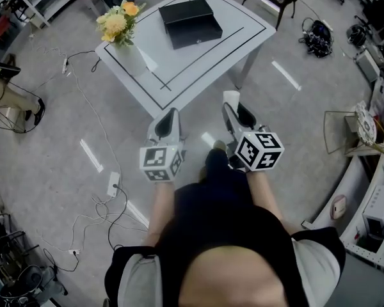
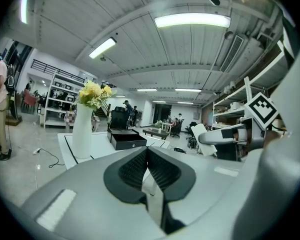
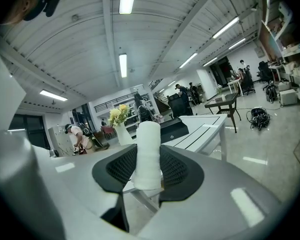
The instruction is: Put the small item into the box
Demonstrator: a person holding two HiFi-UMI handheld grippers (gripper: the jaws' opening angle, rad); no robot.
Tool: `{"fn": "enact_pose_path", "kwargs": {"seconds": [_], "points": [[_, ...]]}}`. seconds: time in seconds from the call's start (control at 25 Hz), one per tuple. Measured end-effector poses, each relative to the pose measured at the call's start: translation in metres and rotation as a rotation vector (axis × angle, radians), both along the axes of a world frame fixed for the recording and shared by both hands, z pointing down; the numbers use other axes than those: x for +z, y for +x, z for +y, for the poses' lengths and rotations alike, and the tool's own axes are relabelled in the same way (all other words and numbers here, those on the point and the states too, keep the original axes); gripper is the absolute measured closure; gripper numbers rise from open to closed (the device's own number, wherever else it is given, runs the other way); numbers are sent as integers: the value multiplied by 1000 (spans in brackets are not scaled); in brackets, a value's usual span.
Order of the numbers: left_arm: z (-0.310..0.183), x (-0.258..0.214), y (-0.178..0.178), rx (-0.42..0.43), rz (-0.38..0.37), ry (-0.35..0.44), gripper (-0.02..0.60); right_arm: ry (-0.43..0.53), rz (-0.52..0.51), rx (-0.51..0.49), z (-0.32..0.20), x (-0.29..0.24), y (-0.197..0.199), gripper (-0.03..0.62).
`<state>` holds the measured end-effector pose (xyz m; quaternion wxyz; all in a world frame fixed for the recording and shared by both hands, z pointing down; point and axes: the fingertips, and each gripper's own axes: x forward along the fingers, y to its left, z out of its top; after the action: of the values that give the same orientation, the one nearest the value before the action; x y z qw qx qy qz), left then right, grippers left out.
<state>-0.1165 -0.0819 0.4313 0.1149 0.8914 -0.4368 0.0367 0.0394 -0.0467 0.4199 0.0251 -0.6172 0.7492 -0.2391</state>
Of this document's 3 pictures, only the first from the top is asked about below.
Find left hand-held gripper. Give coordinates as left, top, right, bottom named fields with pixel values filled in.
left=139, top=107, right=187, bottom=184

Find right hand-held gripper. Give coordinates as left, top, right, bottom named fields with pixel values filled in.
left=222, top=102, right=285, bottom=172

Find white towel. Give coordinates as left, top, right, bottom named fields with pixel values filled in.
left=223, top=90, right=241, bottom=113

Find person's left forearm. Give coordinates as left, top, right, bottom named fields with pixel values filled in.
left=145, top=180, right=177, bottom=246

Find person's right forearm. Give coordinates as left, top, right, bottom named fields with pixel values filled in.
left=245, top=169, right=285, bottom=224

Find white table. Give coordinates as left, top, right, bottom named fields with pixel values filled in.
left=95, top=0, right=277, bottom=120

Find person's dark trousers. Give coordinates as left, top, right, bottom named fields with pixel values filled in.
left=172, top=148, right=255, bottom=214

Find large white power strip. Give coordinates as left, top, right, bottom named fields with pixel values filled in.
left=107, top=171, right=121, bottom=198

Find white vase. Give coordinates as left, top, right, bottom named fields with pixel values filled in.
left=113, top=42, right=149, bottom=77

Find yellow artificial flowers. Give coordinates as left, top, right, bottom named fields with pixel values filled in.
left=95, top=0, right=147, bottom=48

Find pink round appliance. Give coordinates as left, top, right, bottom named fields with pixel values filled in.
left=331, top=194, right=348, bottom=219

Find white equipment case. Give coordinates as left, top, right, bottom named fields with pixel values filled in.
left=354, top=49, right=381, bottom=83

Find person's face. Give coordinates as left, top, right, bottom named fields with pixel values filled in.
left=179, top=246, right=303, bottom=307

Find person's black grey shirt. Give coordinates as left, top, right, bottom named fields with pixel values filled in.
left=104, top=227, right=346, bottom=307

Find black power cable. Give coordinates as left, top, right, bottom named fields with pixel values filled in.
left=43, top=184, right=129, bottom=273

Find white cable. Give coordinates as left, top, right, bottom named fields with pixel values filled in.
left=28, top=33, right=148, bottom=253

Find pile of black cables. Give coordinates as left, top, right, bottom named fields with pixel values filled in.
left=299, top=17, right=335, bottom=58

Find wire chair with patterned cushion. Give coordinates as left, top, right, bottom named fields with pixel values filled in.
left=323, top=102, right=384, bottom=157

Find black wire stool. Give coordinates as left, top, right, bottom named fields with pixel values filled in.
left=0, top=99, right=27, bottom=135

